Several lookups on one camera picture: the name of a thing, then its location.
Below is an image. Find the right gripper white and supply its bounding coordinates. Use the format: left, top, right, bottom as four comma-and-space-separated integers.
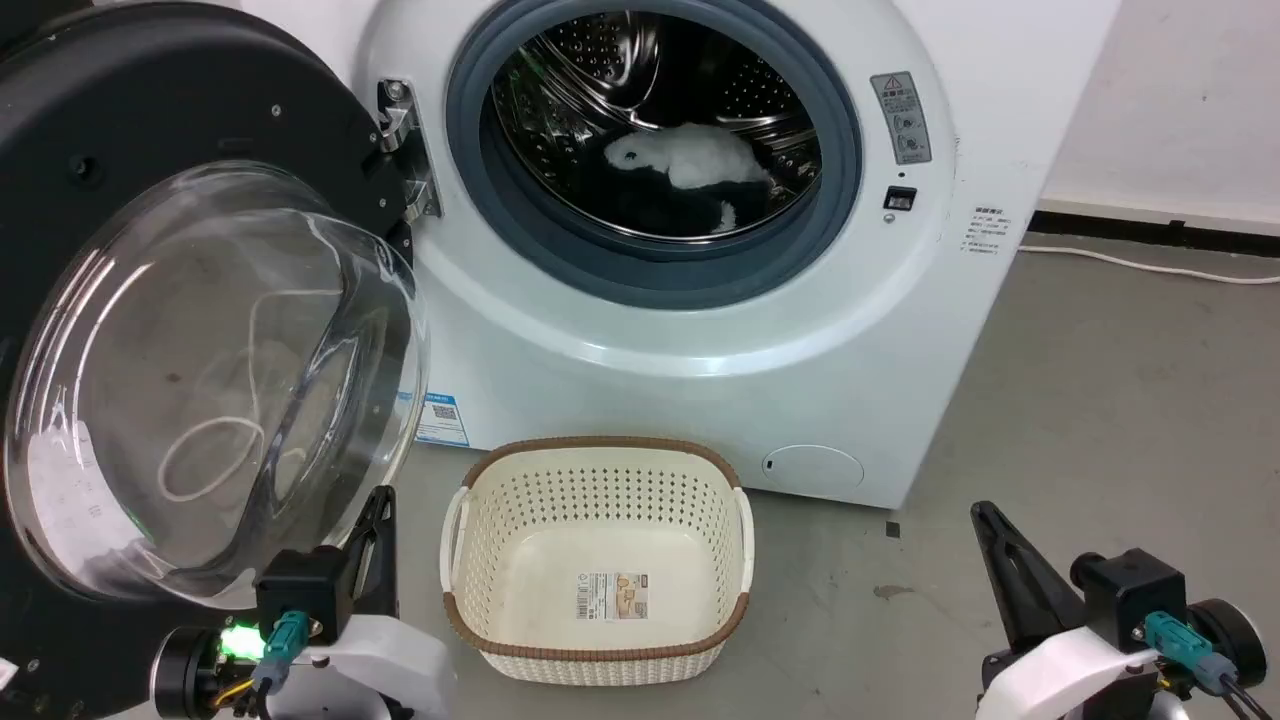
970, 500, 1268, 720

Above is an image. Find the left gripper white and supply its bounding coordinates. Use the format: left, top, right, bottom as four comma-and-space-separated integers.
150, 486, 459, 720

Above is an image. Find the black round washer door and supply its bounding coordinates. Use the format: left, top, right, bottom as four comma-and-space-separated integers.
0, 0, 433, 720

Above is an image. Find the white front-load washing machine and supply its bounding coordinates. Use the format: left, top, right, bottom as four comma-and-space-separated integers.
238, 0, 1123, 511

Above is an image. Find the metal door hinge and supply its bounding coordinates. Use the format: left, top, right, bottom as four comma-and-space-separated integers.
375, 78, 444, 224

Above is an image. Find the blue white energy label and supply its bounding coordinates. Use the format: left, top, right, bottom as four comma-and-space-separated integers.
412, 391, 472, 449

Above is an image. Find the cream laundry basket brown rim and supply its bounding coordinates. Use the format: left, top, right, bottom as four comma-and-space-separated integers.
439, 435, 757, 689

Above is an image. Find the round drain filter cover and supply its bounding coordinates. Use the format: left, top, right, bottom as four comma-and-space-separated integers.
761, 444, 867, 494

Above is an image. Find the paper basket product label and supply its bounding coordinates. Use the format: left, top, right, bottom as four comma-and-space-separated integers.
575, 571, 652, 622

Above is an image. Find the small printed text label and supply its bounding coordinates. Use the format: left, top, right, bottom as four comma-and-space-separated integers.
959, 205, 1014, 257

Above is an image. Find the black garment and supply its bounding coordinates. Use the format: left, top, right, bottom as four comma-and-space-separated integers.
560, 168, 763, 243

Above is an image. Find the grey warning sticker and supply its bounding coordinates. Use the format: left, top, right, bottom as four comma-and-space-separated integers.
869, 70, 934, 167

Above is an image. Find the stainless steel washer drum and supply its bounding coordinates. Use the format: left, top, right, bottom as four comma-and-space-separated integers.
480, 8, 827, 247

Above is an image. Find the white plush toy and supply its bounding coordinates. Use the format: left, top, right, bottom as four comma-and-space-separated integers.
603, 122, 777, 234

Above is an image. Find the left gripper black camera box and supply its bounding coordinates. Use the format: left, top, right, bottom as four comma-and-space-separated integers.
255, 546, 351, 647

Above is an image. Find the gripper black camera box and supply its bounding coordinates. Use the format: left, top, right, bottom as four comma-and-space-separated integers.
255, 546, 351, 647
1069, 547, 1192, 652

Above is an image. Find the right gripper black camera box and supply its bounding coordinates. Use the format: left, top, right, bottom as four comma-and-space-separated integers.
1069, 547, 1192, 652

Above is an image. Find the left gripper teal connector cable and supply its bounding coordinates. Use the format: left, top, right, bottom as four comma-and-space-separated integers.
250, 611, 309, 720

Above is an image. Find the gripper teal connector cable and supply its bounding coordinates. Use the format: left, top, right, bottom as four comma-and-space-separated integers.
1143, 611, 1280, 720
250, 611, 309, 720

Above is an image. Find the right gripper teal connector cable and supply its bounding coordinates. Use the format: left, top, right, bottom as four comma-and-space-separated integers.
1143, 611, 1280, 720

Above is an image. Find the white floor cable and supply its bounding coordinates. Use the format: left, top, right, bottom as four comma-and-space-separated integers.
1017, 243, 1280, 287

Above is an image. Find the black wall baseboard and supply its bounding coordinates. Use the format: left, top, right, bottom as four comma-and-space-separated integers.
1027, 197, 1280, 263

